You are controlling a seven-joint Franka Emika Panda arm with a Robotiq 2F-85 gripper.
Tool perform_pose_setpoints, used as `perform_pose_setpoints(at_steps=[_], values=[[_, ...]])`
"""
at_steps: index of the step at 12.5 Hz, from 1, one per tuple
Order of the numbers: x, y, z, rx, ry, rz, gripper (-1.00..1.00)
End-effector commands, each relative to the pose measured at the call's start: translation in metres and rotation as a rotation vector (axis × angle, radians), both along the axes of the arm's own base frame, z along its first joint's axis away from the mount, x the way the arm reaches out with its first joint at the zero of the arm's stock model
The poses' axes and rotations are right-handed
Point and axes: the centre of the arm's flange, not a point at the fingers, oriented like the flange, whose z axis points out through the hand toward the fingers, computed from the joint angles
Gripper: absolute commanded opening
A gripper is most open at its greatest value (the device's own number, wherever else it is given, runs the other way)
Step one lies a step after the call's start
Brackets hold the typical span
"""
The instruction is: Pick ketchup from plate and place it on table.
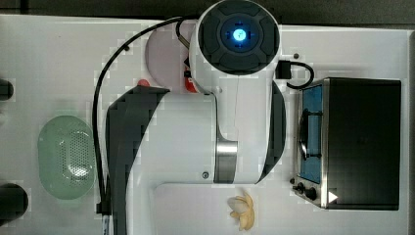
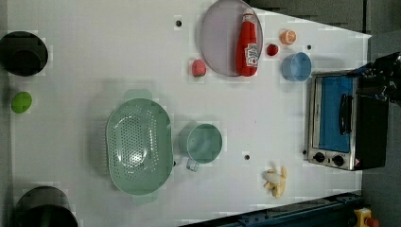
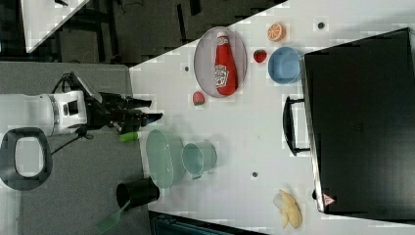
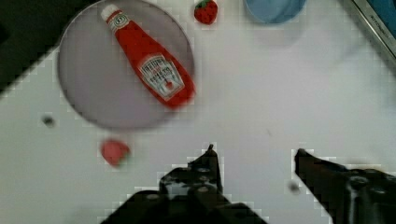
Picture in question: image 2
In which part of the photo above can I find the red strawberry toy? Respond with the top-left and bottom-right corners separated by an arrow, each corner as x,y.
267,44 -> 279,57

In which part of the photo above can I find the grey round plate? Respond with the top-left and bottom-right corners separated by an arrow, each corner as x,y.
200,0 -> 263,77

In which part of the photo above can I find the black cylinder upper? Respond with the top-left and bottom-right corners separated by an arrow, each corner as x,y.
0,31 -> 49,77

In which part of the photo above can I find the blue plastic bowl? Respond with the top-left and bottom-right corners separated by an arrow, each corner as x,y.
282,52 -> 312,81

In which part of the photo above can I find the green plastic measuring cup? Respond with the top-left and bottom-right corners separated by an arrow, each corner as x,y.
179,123 -> 223,172

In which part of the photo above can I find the black cylinder lower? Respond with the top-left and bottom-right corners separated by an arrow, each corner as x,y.
13,186 -> 78,227

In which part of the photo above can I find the silver black toaster oven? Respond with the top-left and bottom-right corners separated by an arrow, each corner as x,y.
307,73 -> 389,171

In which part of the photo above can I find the pink peach toy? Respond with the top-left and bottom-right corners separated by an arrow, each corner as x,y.
191,60 -> 207,78

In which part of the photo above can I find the peeled banana toy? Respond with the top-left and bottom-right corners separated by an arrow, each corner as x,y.
264,166 -> 288,199

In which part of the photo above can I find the blue metal frame rail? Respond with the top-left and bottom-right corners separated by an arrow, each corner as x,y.
182,193 -> 363,227

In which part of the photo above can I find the red plush ketchup bottle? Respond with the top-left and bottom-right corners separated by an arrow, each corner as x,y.
235,9 -> 259,77

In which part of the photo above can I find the yellow red emergency button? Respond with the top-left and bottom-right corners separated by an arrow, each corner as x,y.
354,208 -> 380,227

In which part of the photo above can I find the black cylinder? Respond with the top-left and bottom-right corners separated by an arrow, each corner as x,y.
13,186 -> 78,227
0,31 -> 49,77

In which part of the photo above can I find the orange slice toy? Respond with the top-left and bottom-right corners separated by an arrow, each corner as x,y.
280,29 -> 297,45

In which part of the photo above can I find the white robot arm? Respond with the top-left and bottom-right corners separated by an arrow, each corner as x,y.
357,52 -> 401,104

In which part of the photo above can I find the green lime toy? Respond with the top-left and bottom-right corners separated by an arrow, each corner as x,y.
11,92 -> 32,114

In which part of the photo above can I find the green plastic colander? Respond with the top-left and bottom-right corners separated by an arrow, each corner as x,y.
105,89 -> 174,204

